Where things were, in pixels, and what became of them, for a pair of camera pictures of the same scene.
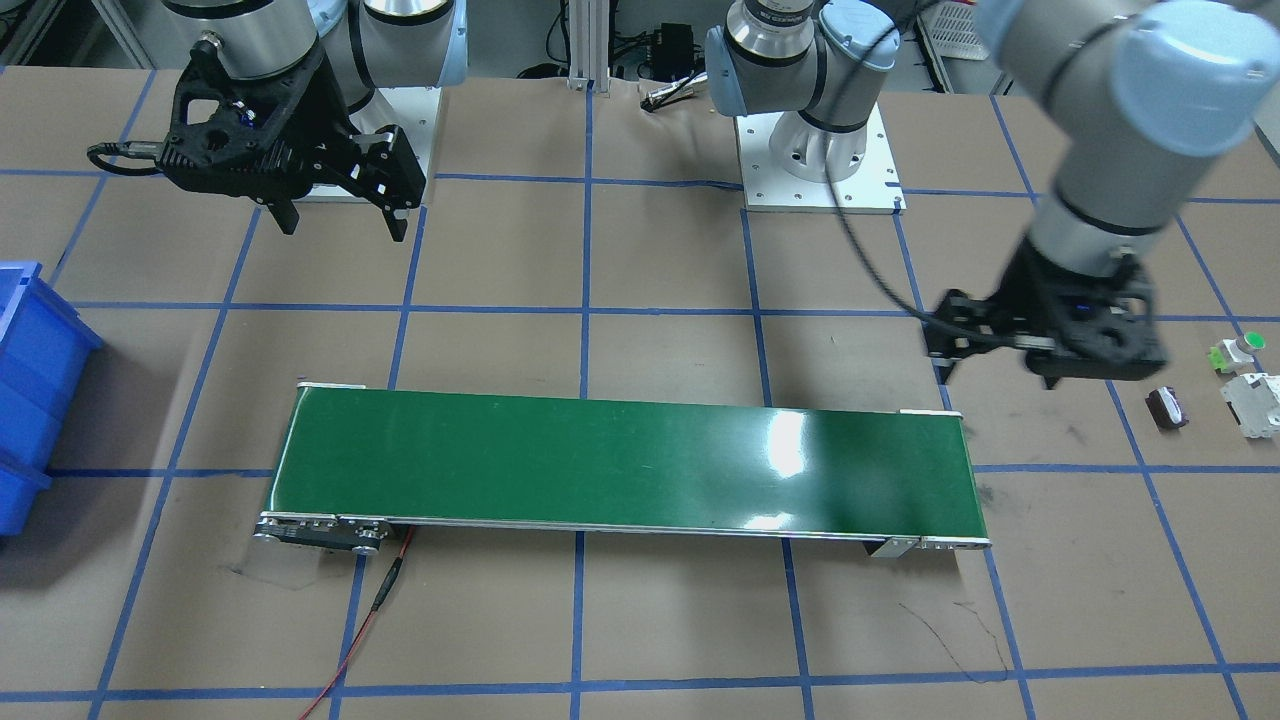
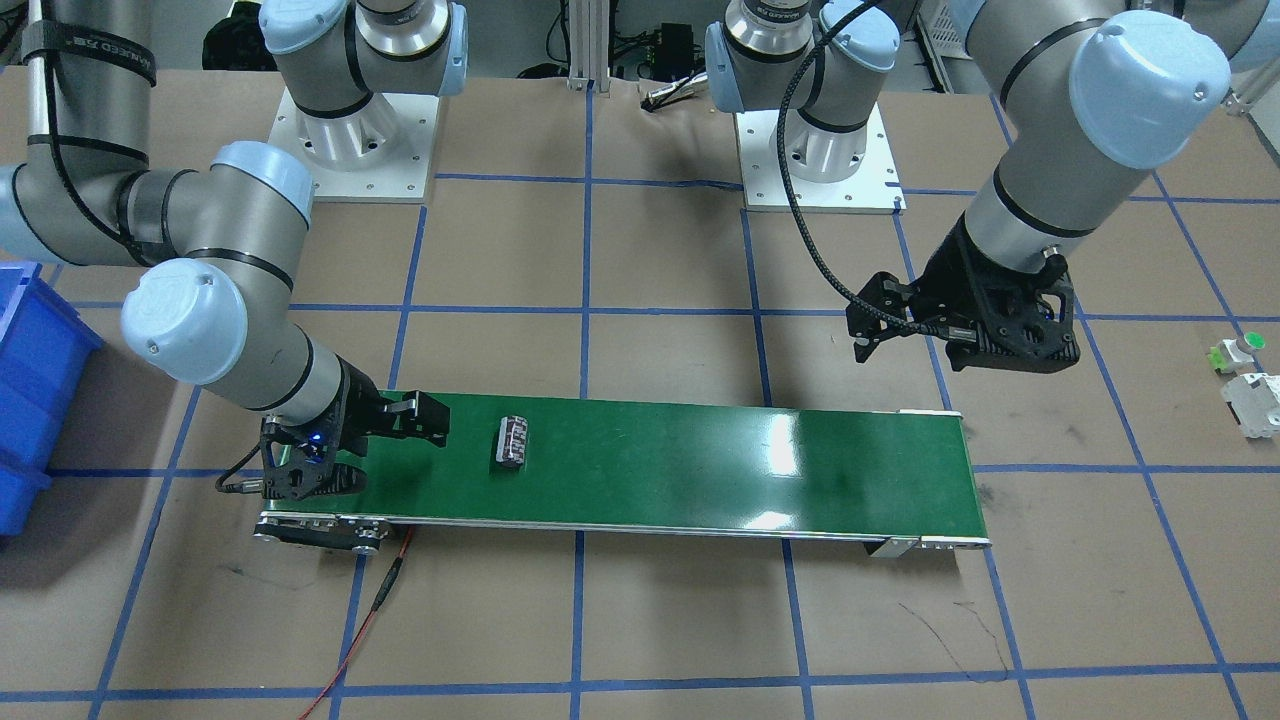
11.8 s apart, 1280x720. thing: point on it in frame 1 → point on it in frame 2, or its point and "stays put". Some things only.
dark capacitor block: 1165,409 → 511,442
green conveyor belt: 363,465 stays put
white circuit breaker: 1254,401 stays put
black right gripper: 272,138 → 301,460
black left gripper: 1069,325 → 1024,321
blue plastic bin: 44,349 stays put
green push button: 1230,354 stays put
